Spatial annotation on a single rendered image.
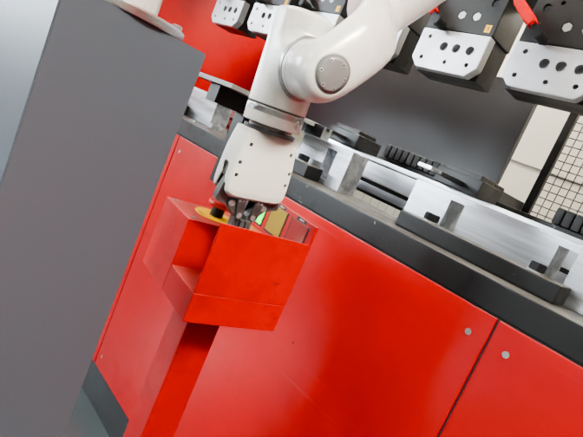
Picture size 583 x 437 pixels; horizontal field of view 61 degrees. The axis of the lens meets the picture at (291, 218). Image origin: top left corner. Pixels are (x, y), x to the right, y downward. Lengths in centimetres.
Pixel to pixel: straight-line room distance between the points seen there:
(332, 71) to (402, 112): 113
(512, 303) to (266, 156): 40
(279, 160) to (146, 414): 47
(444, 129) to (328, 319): 88
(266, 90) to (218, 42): 146
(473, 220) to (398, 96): 90
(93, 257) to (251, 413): 57
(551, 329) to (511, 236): 21
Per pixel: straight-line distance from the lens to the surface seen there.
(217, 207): 80
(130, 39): 55
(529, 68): 96
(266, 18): 146
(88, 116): 55
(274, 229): 82
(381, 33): 65
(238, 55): 218
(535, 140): 348
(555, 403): 75
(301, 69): 60
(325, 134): 120
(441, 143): 161
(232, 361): 111
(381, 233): 87
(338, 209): 93
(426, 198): 97
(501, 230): 90
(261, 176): 69
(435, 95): 168
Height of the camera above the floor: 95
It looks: 9 degrees down
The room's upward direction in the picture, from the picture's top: 23 degrees clockwise
